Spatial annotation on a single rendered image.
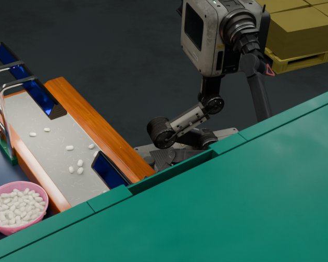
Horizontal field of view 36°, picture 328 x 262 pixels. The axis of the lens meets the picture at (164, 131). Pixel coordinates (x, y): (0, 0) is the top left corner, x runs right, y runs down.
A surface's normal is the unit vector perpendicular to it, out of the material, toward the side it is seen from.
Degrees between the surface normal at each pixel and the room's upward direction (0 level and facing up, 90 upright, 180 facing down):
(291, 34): 90
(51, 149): 0
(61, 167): 0
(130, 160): 0
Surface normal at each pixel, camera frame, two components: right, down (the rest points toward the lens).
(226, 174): 0.04, -0.78
